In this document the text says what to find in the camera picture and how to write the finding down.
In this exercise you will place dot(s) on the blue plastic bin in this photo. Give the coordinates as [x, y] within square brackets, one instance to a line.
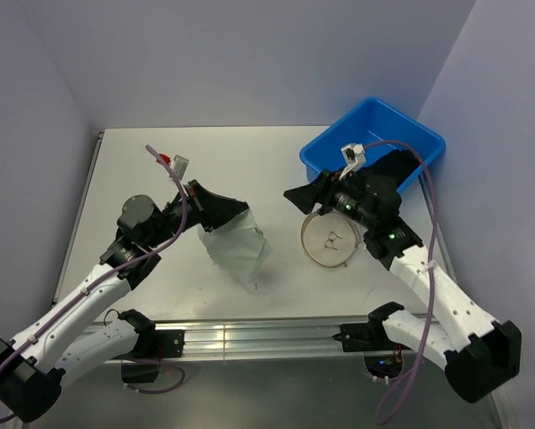
[370, 121]

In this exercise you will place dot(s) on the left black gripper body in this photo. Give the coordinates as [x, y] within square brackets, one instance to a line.
[195, 202]

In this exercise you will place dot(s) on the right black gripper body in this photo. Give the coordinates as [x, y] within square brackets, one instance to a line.
[343, 198]

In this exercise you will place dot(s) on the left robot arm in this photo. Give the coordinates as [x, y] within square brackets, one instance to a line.
[37, 364]

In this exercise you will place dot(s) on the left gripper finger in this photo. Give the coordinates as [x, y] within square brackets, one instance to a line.
[220, 209]
[214, 224]

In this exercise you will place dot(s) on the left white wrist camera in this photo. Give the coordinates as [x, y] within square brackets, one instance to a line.
[178, 164]

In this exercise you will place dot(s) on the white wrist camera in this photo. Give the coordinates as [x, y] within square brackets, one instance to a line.
[354, 156]
[178, 164]

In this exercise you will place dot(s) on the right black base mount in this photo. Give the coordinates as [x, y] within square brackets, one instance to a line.
[365, 337]

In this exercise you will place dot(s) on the black garment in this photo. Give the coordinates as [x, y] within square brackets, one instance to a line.
[398, 165]

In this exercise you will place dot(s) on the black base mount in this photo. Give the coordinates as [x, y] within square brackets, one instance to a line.
[365, 337]
[150, 358]

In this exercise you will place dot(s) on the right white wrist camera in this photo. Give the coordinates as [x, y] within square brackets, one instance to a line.
[354, 156]

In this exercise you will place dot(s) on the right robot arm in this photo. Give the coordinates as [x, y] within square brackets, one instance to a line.
[476, 352]

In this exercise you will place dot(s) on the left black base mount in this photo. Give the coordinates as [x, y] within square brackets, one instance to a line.
[150, 358]

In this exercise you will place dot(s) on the pale mint bra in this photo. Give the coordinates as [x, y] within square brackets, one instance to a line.
[239, 248]

